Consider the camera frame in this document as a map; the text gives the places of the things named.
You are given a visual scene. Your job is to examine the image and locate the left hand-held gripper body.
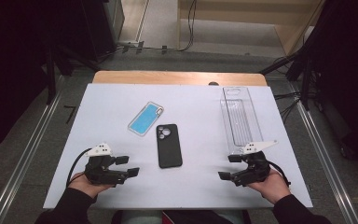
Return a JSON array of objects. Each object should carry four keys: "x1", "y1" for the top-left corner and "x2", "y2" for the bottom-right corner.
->
[{"x1": 83, "y1": 142, "x2": 130, "y2": 188}]

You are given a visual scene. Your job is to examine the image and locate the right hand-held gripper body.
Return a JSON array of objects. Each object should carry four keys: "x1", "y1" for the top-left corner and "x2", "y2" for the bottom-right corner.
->
[{"x1": 228, "y1": 139, "x2": 279, "y2": 188}]

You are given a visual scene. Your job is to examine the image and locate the clear plastic box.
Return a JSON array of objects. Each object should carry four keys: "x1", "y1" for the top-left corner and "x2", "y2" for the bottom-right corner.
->
[{"x1": 219, "y1": 86, "x2": 265, "y2": 157}]

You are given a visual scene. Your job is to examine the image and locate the black phone case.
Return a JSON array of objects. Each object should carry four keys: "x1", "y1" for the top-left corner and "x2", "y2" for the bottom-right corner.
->
[{"x1": 156, "y1": 123, "x2": 184, "y2": 169}]

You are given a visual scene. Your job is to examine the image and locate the clear phone case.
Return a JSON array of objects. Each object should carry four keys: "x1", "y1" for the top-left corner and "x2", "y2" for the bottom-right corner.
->
[{"x1": 127, "y1": 101, "x2": 165, "y2": 137}]

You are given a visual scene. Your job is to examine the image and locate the person's left hand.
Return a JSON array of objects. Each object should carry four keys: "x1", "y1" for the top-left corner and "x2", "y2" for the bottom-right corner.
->
[{"x1": 68, "y1": 171, "x2": 115, "y2": 199}]

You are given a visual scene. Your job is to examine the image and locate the person's right hand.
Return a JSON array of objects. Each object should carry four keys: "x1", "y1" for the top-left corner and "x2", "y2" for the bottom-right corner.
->
[{"x1": 246, "y1": 167, "x2": 292, "y2": 205}]

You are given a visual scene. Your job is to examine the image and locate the white board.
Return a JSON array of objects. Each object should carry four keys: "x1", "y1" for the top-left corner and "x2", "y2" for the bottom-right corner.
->
[{"x1": 42, "y1": 83, "x2": 313, "y2": 209}]

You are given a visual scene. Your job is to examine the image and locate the black stand leg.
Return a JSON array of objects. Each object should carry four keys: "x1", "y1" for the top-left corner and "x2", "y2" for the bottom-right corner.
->
[{"x1": 259, "y1": 0, "x2": 327, "y2": 76}]

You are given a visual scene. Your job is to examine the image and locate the dark curtain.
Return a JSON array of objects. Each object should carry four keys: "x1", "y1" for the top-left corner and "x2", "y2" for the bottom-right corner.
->
[
  {"x1": 304, "y1": 0, "x2": 358, "y2": 167},
  {"x1": 0, "y1": 0, "x2": 59, "y2": 157}
]

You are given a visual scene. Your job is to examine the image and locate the black cabinet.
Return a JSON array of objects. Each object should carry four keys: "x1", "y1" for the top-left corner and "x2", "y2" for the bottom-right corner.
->
[{"x1": 80, "y1": 0, "x2": 126, "y2": 62}]

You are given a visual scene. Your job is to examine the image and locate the wooden shelf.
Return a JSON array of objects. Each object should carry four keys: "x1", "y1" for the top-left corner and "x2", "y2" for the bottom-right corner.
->
[{"x1": 176, "y1": 0, "x2": 324, "y2": 57}]

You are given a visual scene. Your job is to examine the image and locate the left hand-held gripper cable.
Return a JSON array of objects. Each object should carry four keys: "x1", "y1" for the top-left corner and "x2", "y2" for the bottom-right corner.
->
[{"x1": 66, "y1": 147, "x2": 92, "y2": 188}]

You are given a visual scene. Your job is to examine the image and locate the hand-held gripper cable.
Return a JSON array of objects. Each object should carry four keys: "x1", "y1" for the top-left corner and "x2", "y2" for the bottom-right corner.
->
[
  {"x1": 268, "y1": 161, "x2": 292, "y2": 188},
  {"x1": 66, "y1": 147, "x2": 92, "y2": 188}
]

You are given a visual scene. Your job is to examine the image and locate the right hand-held gripper cable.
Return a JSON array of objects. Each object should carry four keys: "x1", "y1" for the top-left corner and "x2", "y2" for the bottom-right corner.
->
[{"x1": 268, "y1": 161, "x2": 292, "y2": 188}]

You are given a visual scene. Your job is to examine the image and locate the metal floor rail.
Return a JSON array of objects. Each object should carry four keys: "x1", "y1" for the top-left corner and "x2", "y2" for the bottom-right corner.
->
[
  {"x1": 295, "y1": 101, "x2": 358, "y2": 224},
  {"x1": 0, "y1": 74, "x2": 64, "y2": 224}
]

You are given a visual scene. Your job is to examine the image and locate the black floor cables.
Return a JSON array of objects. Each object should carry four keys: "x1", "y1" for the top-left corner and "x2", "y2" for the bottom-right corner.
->
[{"x1": 273, "y1": 91, "x2": 302, "y2": 122}]

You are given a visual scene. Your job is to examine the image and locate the hanging black cable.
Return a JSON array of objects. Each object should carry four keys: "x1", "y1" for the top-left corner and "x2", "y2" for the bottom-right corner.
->
[{"x1": 180, "y1": 0, "x2": 199, "y2": 52}]

